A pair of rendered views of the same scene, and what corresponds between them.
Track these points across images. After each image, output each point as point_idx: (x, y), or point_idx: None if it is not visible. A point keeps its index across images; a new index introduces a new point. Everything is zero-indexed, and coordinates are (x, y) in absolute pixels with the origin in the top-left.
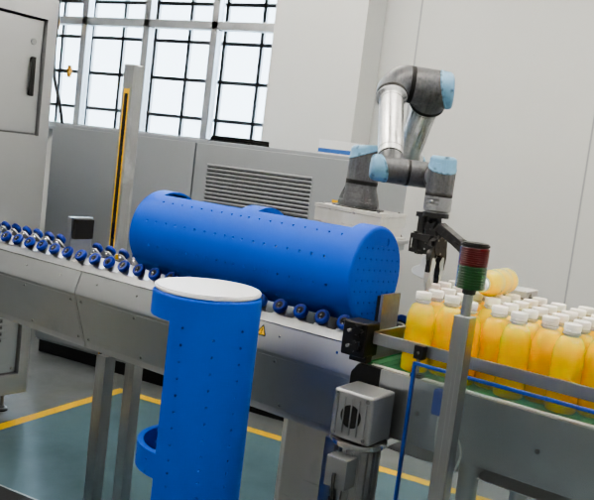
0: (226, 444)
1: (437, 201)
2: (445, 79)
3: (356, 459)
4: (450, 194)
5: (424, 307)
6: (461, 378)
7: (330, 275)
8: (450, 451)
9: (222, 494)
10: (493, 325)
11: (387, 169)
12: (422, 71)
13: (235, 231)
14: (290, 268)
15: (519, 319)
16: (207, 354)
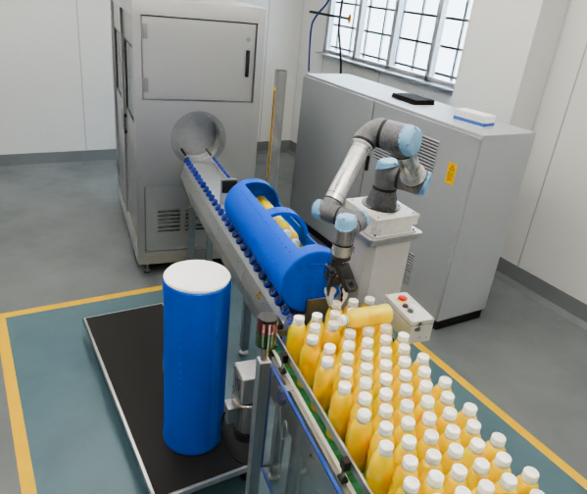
0: (196, 369)
1: (336, 249)
2: (403, 135)
3: (238, 409)
4: (346, 246)
5: (295, 327)
6: (258, 397)
7: (275, 279)
8: (254, 435)
9: (197, 393)
10: (319, 359)
11: (318, 214)
12: (387, 127)
13: (253, 227)
14: (265, 265)
15: (322, 365)
16: (178, 320)
